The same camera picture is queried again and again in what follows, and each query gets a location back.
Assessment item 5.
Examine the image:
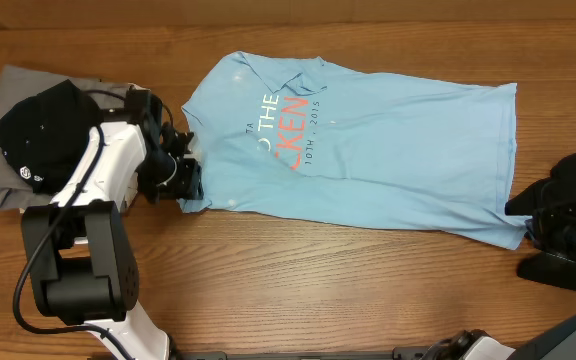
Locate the folded grey garment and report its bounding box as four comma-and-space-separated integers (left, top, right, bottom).
0, 65, 135, 212

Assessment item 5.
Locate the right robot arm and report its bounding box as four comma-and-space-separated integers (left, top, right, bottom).
422, 205, 576, 360

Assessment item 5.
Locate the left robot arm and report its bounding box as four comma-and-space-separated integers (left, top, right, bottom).
12, 87, 203, 360

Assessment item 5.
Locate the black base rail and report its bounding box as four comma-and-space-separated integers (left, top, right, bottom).
176, 346, 428, 360

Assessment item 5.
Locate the folded black garment with logo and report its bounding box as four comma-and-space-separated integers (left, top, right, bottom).
0, 80, 102, 194

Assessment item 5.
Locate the light blue printed t-shirt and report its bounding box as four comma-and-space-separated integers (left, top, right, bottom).
180, 51, 526, 249

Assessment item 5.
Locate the black t-shirt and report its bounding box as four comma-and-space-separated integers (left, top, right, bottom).
505, 153, 576, 291

